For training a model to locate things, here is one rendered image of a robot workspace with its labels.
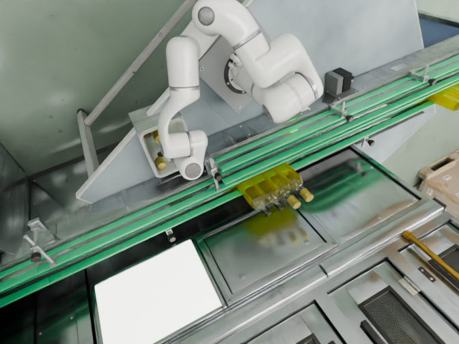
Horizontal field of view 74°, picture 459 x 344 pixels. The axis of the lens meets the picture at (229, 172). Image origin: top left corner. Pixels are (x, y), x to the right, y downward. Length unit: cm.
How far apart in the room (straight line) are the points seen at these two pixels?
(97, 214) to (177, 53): 72
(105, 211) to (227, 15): 85
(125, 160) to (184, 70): 53
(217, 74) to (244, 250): 66
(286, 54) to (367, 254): 78
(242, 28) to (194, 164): 40
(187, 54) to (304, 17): 62
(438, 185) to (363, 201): 351
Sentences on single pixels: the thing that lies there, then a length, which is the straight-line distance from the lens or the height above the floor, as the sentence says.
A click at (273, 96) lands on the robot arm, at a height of 114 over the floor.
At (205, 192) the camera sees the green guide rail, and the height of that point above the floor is 95.
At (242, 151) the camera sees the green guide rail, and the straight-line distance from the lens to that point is 122.
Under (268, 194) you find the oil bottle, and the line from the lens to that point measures 119.
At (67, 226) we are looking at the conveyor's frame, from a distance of 133.
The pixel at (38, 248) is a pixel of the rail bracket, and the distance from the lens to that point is 119.
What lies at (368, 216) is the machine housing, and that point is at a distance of 140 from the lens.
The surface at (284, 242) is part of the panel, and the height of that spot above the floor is 120.
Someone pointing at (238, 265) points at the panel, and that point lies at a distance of 120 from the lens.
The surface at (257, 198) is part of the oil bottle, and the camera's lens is 117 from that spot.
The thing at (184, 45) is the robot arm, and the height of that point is 100.
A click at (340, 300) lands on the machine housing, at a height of 147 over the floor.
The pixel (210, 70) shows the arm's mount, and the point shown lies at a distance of 107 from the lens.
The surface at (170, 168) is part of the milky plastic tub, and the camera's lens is 124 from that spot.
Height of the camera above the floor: 178
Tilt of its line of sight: 44 degrees down
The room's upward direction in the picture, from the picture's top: 143 degrees clockwise
